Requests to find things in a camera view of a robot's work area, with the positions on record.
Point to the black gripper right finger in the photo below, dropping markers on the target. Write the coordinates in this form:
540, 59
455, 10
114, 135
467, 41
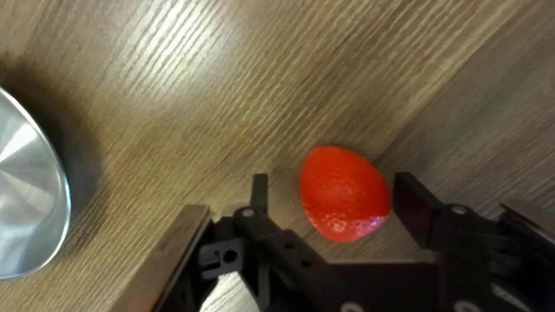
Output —
422, 209

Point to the red egg-shaped toy fruit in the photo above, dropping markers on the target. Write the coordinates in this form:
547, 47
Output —
346, 192

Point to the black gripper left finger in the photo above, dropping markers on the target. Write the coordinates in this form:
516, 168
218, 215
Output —
261, 192

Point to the silver metal pan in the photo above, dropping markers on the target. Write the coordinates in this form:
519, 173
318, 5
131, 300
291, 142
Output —
29, 190

